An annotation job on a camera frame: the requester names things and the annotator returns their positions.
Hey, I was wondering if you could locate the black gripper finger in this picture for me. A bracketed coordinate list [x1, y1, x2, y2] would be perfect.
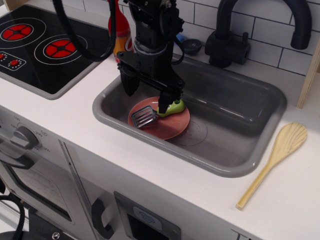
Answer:
[120, 69, 139, 96]
[158, 91, 178, 114]

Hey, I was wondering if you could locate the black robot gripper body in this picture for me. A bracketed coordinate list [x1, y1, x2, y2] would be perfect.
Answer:
[116, 42, 185, 99]

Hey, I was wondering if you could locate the green handled grey spatula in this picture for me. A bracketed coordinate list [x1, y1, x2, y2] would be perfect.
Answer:
[131, 99, 186, 129]

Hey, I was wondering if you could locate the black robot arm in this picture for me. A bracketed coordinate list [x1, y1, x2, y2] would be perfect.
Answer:
[117, 0, 185, 114]

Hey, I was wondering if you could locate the pink plate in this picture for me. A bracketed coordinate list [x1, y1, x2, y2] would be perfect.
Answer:
[127, 96, 191, 140]

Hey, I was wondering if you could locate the grey sink basin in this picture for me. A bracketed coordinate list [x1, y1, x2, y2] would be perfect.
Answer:
[92, 58, 287, 178]

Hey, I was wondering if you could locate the red orange sauce bottle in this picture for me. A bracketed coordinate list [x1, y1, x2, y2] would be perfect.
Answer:
[113, 0, 134, 63]

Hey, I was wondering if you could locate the black toy faucet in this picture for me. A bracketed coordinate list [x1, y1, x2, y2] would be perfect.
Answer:
[204, 0, 312, 68]

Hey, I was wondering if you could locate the black toy stovetop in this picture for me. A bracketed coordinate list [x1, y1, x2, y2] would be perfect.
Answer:
[0, 4, 99, 100]

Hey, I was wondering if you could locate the grey oven knob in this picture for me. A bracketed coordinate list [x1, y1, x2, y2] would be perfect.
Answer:
[10, 126, 42, 150]

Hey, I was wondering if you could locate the wooden spoon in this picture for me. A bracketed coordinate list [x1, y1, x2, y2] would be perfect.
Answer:
[235, 122, 308, 210]

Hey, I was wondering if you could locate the wooden shelf side panel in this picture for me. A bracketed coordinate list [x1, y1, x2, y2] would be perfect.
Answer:
[296, 39, 320, 109]

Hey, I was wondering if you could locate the blue handled dark ladle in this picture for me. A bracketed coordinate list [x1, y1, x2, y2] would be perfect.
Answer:
[176, 33, 202, 56]

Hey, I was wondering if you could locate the black braided cable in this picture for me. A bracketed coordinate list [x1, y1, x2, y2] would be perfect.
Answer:
[51, 0, 118, 63]

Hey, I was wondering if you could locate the black cabinet door handle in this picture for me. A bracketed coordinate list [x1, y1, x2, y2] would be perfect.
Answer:
[91, 198, 114, 240]

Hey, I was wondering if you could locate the grey oven door handle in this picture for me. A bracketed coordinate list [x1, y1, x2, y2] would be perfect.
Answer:
[0, 139, 35, 170]

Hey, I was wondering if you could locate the black cable lower left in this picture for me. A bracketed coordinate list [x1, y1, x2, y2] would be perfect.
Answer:
[0, 194, 26, 240]

